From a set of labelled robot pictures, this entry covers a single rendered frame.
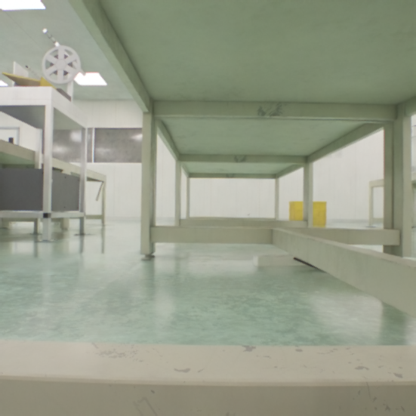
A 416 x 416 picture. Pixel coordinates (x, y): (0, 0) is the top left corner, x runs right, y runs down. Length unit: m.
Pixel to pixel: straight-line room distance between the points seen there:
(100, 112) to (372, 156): 6.42
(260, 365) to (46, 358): 0.10
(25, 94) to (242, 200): 5.74
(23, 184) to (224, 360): 2.54
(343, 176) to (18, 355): 8.13
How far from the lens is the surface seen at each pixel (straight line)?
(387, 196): 1.80
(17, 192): 2.69
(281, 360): 0.18
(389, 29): 1.11
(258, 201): 7.68
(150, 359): 0.18
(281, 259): 1.41
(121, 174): 7.90
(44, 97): 2.66
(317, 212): 6.31
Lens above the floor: 0.22
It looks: 1 degrees up
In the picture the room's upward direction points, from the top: 1 degrees clockwise
